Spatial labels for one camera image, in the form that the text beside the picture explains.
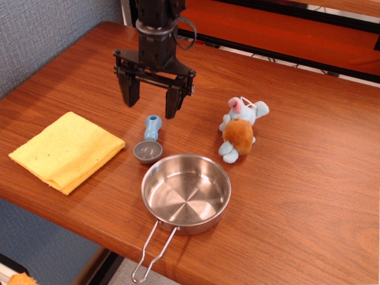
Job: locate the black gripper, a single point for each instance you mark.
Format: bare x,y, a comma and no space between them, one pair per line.
154,62

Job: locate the blue handled grey spoon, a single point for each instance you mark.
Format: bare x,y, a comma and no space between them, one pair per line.
149,150

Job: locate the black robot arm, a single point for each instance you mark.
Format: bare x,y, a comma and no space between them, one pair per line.
159,15

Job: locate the yellow folded cloth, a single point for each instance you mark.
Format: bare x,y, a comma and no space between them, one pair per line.
67,152

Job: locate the blue and brown plush toy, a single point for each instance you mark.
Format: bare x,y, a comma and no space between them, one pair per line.
237,127

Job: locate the orange fuzzy object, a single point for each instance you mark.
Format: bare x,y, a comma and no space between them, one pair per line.
21,279

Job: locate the steel pan with wire handle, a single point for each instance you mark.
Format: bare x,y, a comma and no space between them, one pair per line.
187,194

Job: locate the black metal frame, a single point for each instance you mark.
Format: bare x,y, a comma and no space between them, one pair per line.
288,31

